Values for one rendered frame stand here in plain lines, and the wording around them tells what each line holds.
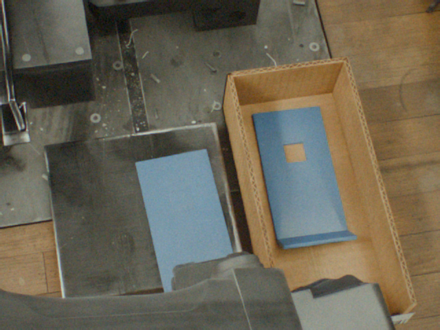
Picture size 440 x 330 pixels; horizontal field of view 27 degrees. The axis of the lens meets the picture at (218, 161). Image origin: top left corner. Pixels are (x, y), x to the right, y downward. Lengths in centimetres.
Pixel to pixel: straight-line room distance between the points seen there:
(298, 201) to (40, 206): 25
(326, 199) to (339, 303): 28
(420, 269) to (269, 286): 36
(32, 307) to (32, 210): 45
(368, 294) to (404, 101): 38
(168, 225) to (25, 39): 22
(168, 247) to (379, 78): 30
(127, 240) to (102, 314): 39
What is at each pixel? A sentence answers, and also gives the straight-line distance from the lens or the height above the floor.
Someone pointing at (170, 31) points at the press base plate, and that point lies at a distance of 99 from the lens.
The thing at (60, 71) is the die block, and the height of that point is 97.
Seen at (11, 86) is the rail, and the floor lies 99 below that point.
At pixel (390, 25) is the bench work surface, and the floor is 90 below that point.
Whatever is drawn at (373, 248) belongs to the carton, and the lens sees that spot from 91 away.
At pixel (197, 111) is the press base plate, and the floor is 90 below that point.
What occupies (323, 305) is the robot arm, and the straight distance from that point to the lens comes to 64.
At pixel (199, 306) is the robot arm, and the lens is 53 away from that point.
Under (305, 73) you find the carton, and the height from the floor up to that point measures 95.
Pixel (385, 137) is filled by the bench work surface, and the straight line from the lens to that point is 97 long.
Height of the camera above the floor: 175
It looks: 66 degrees down
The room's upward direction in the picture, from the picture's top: 9 degrees clockwise
